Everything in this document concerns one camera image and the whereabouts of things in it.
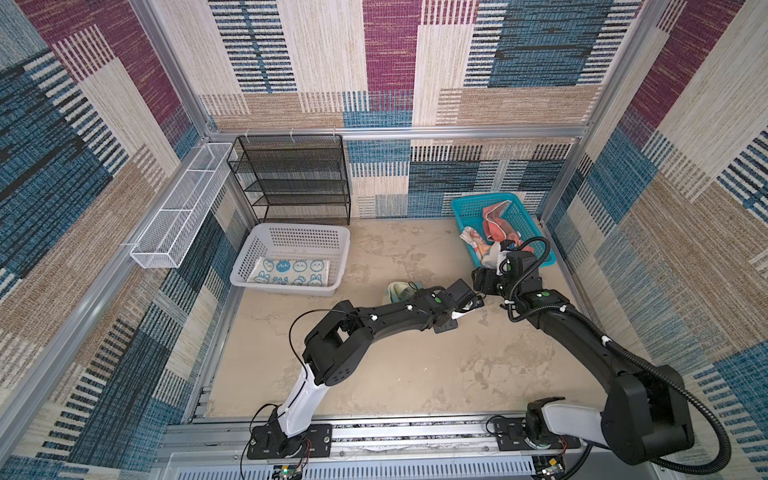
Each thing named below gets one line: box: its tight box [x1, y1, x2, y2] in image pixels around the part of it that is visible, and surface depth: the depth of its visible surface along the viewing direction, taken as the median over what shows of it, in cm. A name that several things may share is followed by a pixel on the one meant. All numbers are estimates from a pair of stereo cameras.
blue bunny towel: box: [247, 257, 331, 286], surface depth 104 cm
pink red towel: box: [482, 200, 534, 253], surface depth 113 cm
